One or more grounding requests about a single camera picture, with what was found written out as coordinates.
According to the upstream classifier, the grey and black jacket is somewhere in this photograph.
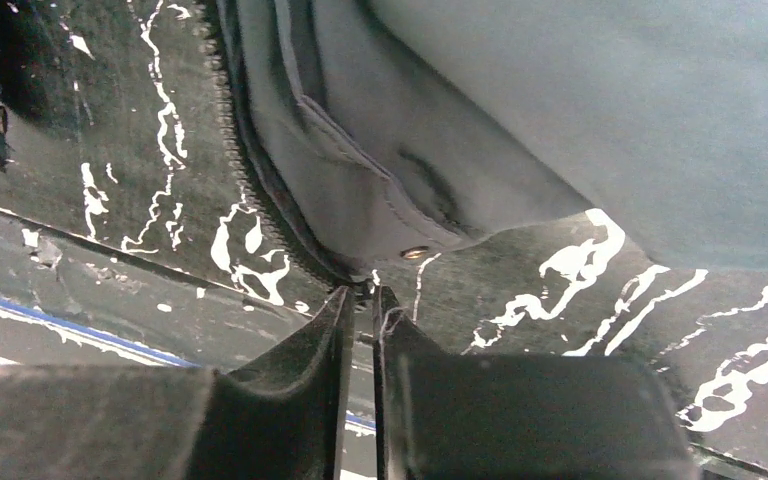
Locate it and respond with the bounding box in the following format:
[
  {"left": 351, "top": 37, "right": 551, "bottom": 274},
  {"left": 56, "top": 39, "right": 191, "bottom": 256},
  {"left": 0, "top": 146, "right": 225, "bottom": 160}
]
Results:
[{"left": 199, "top": 1, "right": 768, "bottom": 284}]

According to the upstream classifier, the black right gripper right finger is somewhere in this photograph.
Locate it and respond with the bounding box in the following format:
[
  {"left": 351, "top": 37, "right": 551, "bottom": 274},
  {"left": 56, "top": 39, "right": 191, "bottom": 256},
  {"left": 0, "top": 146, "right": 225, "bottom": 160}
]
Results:
[{"left": 372, "top": 287, "right": 701, "bottom": 479}]

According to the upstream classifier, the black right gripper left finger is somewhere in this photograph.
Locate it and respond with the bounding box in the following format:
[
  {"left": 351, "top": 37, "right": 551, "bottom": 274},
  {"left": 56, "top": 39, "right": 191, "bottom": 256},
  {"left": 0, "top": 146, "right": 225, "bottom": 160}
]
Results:
[{"left": 0, "top": 287, "right": 354, "bottom": 479}]

